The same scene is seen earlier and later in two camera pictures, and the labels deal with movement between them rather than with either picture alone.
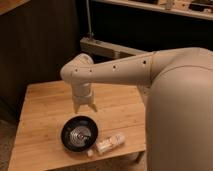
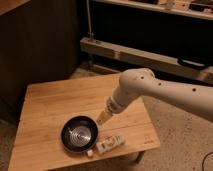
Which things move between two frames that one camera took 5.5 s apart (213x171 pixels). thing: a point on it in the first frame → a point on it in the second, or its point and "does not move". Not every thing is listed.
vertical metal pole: (88, 16) does not move
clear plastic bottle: (107, 143) does not move
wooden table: (38, 146) does not move
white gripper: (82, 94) → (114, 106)
